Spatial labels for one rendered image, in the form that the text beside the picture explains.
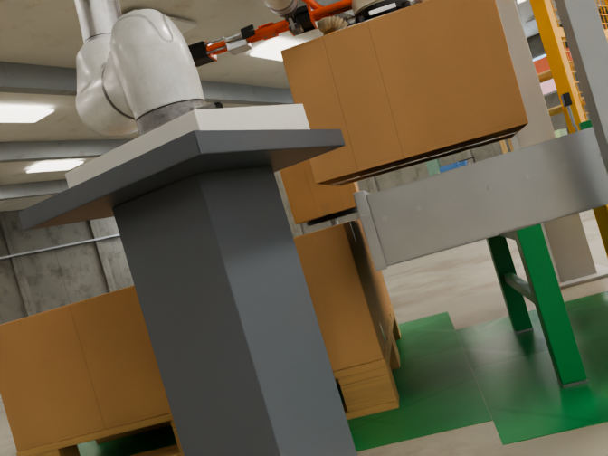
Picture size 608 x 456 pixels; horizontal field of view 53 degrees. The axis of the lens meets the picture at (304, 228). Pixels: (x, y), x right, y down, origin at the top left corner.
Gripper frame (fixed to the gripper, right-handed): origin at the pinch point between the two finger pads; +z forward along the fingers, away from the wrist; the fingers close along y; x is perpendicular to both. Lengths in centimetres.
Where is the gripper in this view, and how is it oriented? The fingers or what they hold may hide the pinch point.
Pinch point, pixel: (295, 22)
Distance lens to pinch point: 203.8
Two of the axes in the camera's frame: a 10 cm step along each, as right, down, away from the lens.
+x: 9.4, -2.8, -1.7
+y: 2.9, 9.6, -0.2
